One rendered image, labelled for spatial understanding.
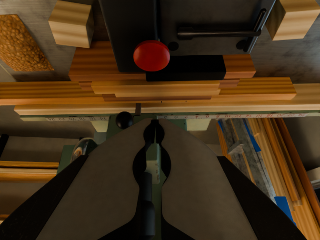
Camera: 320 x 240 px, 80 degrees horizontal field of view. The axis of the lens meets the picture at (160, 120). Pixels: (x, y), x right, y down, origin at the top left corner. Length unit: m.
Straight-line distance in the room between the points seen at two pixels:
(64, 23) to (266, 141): 1.61
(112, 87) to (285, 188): 1.51
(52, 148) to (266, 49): 2.88
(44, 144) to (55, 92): 2.72
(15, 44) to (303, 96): 0.48
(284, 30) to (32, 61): 0.36
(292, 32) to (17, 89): 0.44
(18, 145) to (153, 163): 3.03
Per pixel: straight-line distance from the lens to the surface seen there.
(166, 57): 0.16
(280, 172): 1.67
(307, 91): 0.46
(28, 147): 3.15
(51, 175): 2.41
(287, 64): 0.41
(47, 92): 0.40
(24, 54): 0.36
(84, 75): 0.28
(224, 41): 0.19
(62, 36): 0.28
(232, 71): 0.28
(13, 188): 3.04
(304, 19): 0.30
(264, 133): 1.75
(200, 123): 0.73
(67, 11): 0.28
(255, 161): 1.09
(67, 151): 0.52
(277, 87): 0.41
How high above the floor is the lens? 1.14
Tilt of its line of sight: 30 degrees down
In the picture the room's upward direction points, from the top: 179 degrees clockwise
